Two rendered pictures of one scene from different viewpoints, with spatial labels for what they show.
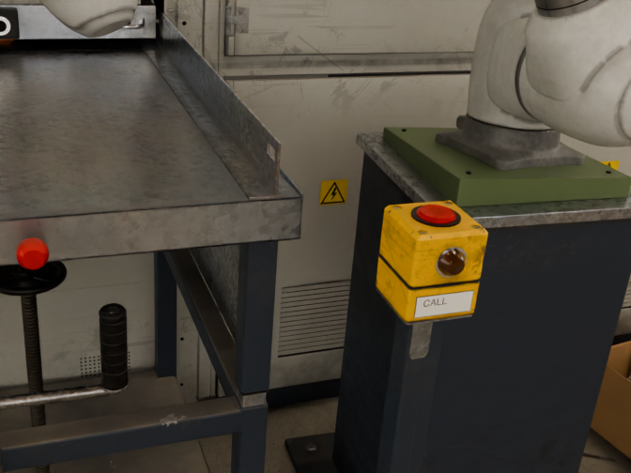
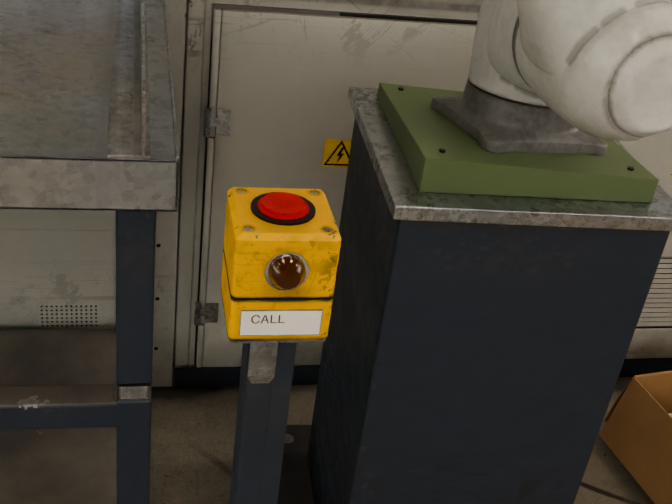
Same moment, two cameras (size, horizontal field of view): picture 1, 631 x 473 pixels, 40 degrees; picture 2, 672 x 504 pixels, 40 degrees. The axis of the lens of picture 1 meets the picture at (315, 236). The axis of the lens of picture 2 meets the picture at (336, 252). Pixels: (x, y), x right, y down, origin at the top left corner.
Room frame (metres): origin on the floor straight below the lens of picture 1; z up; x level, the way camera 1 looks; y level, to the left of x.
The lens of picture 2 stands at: (0.18, -0.24, 1.24)
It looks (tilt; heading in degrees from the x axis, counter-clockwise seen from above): 31 degrees down; 7
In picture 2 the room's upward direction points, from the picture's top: 8 degrees clockwise
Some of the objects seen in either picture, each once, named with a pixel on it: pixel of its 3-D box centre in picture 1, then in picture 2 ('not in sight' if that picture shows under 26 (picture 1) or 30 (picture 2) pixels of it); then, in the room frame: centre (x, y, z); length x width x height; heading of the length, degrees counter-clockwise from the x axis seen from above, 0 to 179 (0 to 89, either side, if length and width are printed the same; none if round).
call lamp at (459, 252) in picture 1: (454, 265); (287, 275); (0.74, -0.14, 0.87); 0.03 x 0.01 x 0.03; 112
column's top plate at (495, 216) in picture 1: (497, 172); (501, 152); (1.36, -0.30, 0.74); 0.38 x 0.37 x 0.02; 109
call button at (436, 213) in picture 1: (435, 218); (282, 211); (0.79, -0.12, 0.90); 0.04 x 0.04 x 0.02
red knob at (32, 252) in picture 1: (32, 250); not in sight; (0.80, 0.30, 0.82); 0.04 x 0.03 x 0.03; 22
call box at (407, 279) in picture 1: (429, 260); (277, 263); (0.79, -0.12, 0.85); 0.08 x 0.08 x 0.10; 22
